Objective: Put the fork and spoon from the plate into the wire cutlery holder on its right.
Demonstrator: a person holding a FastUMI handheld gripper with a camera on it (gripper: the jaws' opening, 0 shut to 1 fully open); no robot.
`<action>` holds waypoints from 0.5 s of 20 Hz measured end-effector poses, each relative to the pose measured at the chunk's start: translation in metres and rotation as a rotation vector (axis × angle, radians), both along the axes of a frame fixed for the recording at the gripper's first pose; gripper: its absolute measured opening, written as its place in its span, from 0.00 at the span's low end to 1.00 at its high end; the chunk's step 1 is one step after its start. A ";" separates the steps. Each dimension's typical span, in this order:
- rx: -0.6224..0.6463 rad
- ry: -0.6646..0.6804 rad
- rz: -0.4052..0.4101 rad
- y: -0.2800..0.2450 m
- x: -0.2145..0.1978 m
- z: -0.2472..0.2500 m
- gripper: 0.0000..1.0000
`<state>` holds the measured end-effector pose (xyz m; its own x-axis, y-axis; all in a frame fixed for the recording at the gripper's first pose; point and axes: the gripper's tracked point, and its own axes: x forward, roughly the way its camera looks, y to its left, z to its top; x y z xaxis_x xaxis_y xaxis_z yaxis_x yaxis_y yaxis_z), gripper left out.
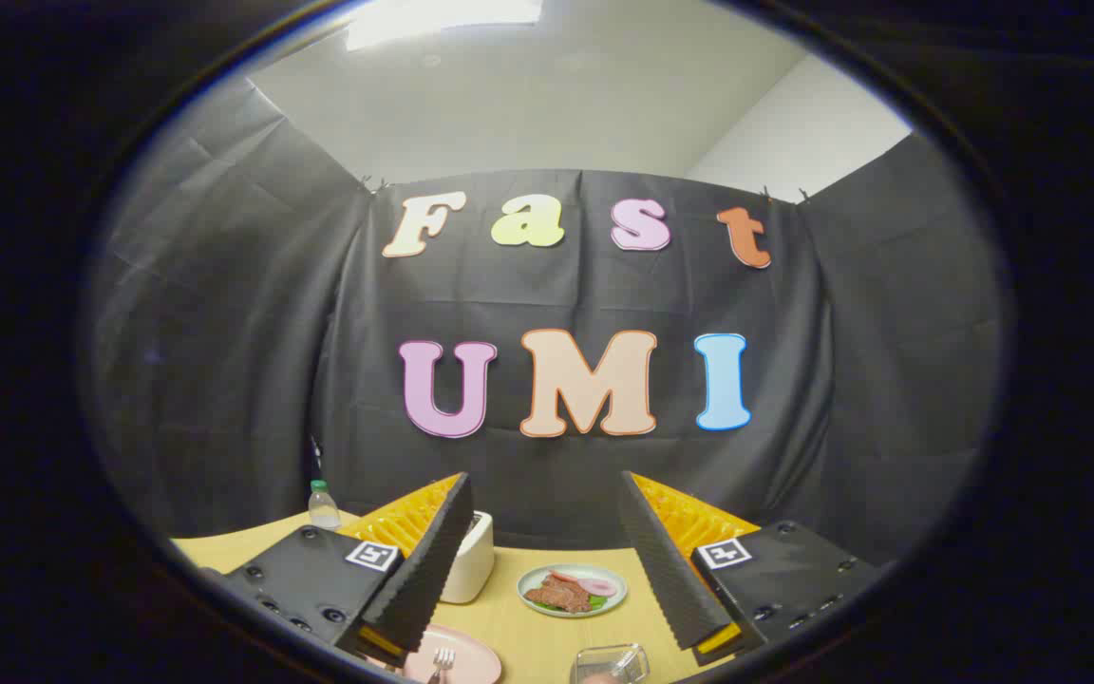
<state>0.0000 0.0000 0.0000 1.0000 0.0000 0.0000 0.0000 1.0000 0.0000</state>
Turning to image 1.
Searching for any clear glass container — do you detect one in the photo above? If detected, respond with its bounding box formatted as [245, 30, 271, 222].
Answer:
[570, 643, 651, 684]

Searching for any pink plate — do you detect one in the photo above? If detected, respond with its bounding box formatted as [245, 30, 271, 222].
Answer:
[402, 624, 502, 684]

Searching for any brown meat slice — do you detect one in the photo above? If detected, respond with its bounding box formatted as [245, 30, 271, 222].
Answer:
[524, 576, 594, 614]

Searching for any light green plate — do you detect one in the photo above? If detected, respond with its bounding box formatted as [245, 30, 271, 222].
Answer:
[517, 563, 628, 619]

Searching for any white rectangular container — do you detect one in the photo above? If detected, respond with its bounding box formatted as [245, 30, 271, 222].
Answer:
[440, 511, 496, 604]

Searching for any clear plastic bottle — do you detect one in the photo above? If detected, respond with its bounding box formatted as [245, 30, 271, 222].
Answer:
[308, 480, 343, 531]

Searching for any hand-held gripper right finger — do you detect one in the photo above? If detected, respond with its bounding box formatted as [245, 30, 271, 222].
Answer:
[619, 470, 882, 666]

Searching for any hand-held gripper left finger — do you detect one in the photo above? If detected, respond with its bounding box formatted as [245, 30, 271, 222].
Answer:
[221, 472, 475, 668]

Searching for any black backdrop cloth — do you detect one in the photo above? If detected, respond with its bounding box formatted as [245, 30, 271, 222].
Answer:
[89, 78, 1004, 569]

